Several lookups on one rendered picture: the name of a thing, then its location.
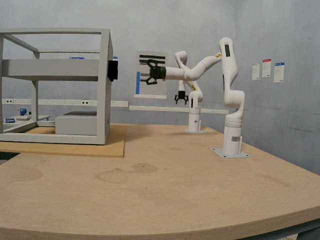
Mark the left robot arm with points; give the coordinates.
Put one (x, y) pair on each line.
(232, 139)

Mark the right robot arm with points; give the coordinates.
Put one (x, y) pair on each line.
(195, 96)

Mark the tan flat wooden board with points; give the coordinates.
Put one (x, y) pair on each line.
(113, 147)

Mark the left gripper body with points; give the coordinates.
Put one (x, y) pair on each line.
(160, 72)

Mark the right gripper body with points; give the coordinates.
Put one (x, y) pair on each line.
(181, 93)

